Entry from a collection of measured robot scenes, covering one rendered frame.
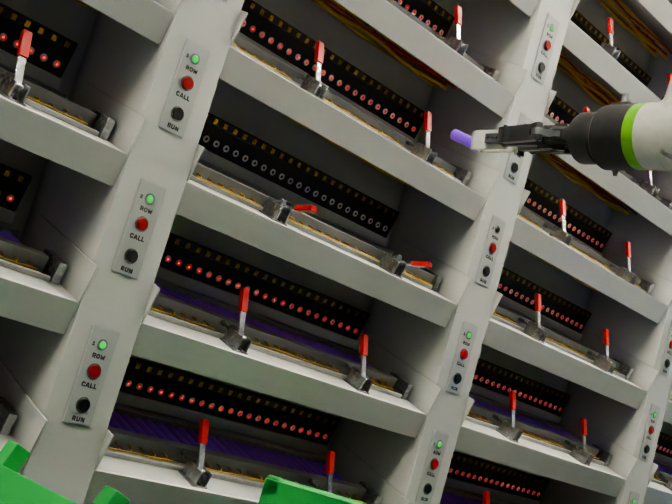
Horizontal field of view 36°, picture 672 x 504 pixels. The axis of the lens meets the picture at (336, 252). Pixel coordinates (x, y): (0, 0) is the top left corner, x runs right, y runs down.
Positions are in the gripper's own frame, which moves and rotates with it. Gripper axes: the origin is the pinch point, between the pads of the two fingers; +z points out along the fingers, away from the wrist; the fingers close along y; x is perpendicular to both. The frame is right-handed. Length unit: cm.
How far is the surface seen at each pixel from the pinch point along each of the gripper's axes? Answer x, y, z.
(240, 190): 14.3, 36.4, 14.3
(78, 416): 46, 60, 9
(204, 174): 13.2, 43.1, 13.9
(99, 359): 39, 58, 8
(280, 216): 17.0, 30.6, 11.8
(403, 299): 26.4, 2.7, 12.6
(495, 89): -11.9, -12.0, 12.1
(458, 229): 12.7, -12.5, 16.8
